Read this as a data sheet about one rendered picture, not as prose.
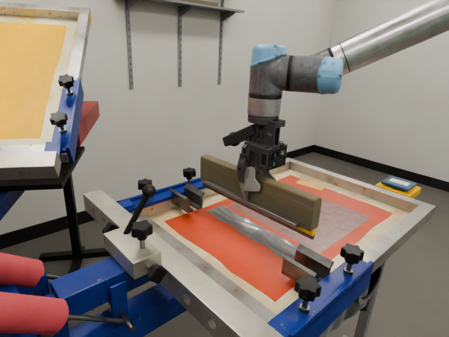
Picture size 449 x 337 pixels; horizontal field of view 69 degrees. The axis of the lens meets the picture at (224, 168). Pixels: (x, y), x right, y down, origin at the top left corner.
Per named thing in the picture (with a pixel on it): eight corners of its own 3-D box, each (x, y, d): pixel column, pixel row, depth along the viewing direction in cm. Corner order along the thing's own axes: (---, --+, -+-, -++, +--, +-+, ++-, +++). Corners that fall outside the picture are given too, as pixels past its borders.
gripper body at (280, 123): (264, 174, 73) (269, 122, 69) (238, 164, 79) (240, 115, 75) (285, 167, 78) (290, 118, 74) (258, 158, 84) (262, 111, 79)
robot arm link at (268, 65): (289, 45, 65) (247, 43, 67) (284, 100, 68) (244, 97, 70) (292, 45, 72) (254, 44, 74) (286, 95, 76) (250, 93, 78)
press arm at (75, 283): (139, 265, 69) (138, 245, 67) (154, 279, 65) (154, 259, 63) (52, 303, 58) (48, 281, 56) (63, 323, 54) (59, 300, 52)
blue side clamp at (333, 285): (347, 276, 77) (353, 251, 74) (368, 287, 73) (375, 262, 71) (264, 348, 57) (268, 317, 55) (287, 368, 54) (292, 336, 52)
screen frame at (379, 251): (286, 165, 144) (288, 157, 143) (432, 216, 105) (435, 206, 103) (121, 220, 94) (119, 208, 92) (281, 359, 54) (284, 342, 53)
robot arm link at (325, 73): (341, 55, 73) (292, 53, 75) (345, 57, 63) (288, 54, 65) (336, 91, 76) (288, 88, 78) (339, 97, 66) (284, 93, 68)
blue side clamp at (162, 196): (200, 195, 114) (201, 176, 112) (210, 200, 111) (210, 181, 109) (121, 221, 95) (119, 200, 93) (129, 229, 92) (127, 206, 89)
